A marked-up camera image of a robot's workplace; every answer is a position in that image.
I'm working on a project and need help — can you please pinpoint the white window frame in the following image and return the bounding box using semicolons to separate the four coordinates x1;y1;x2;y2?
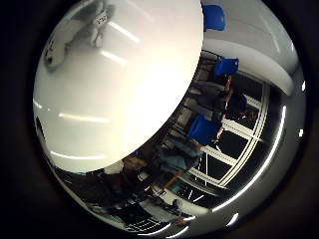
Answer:
185;49;290;197

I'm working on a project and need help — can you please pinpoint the teal jacket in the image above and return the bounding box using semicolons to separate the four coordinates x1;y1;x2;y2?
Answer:
156;137;202;173

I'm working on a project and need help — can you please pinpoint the black jacket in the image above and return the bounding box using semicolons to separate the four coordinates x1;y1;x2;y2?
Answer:
71;168;134;210

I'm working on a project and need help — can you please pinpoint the seated person in dark clothes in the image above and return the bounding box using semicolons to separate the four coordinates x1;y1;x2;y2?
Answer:
188;78;248;122

